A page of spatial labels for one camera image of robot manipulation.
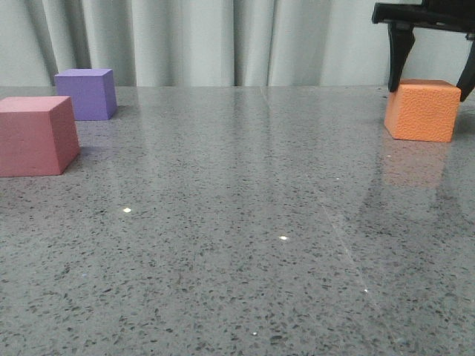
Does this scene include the pink foam cube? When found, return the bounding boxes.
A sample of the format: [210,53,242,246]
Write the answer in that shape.
[1,96,80,177]

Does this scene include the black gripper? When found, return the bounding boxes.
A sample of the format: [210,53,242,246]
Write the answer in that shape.
[372,1,475,101]

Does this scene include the purple foam cube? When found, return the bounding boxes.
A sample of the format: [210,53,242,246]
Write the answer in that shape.
[54,68,117,121]

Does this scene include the pale green curtain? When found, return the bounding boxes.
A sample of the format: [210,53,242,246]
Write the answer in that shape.
[0,0,475,88]

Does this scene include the orange foam cube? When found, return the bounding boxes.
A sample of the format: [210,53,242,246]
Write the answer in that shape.
[384,79,461,142]

